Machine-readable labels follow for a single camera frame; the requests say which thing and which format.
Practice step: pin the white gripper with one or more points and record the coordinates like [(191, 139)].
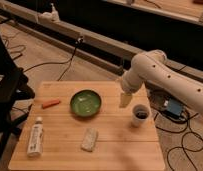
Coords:
[(130, 84)]

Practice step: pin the grey metal rail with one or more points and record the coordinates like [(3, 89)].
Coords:
[(115, 32)]

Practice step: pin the blue box on floor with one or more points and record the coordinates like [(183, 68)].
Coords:
[(173, 108)]

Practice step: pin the white sponge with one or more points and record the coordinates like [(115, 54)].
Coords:
[(89, 140)]

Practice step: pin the green ceramic bowl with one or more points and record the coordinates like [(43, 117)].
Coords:
[(85, 103)]

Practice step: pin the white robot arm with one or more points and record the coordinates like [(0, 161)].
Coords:
[(150, 66)]

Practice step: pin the black chair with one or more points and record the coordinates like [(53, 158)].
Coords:
[(13, 87)]

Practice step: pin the white tube bottle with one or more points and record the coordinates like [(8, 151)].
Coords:
[(35, 140)]

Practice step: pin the orange carrot toy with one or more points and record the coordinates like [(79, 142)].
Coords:
[(50, 103)]

